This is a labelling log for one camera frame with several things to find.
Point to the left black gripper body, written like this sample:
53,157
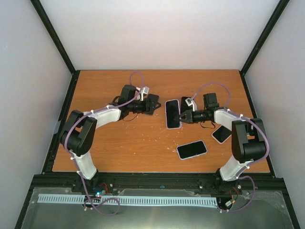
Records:
149,109

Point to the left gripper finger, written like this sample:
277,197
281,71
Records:
154,108
153,100

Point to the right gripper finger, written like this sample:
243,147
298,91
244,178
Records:
183,120
183,115

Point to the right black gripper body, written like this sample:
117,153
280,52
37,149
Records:
190,117

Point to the blue smartphone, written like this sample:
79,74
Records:
151,95

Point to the black phone case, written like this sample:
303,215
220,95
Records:
184,105

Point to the phone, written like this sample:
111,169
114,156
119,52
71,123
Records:
221,134
172,112
191,150

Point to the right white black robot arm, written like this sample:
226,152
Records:
248,140

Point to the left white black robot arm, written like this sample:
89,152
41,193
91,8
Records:
78,132

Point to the phone in pink case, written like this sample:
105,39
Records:
221,134

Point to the metal sheet front panel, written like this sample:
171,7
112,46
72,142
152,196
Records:
259,210

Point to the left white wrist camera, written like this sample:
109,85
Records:
142,93

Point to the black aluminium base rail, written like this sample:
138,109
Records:
199,183

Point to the light blue slotted cable duct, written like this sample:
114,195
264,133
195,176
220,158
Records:
136,201

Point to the right black frame post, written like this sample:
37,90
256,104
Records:
275,16

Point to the black frame post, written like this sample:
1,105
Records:
275,16
53,34

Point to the left black frame post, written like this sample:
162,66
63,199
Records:
53,34

